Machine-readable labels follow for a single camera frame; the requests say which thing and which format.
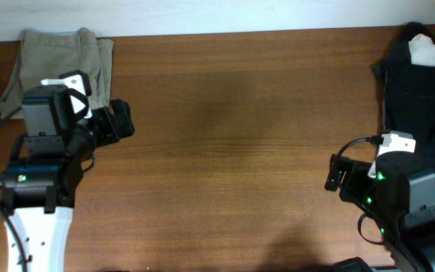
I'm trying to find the black garment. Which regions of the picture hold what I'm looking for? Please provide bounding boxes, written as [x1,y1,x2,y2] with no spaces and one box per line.
[373,22,435,171]

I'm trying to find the khaki green shorts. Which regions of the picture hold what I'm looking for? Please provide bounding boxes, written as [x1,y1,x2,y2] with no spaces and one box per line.
[0,27,114,118]

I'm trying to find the white cloth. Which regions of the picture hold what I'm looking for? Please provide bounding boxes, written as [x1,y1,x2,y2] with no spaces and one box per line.
[408,34,435,67]

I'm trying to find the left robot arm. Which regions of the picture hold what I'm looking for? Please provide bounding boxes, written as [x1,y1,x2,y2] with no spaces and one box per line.
[0,85,135,271]

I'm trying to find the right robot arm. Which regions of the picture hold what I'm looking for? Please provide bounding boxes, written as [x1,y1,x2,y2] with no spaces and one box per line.
[325,151,435,271]

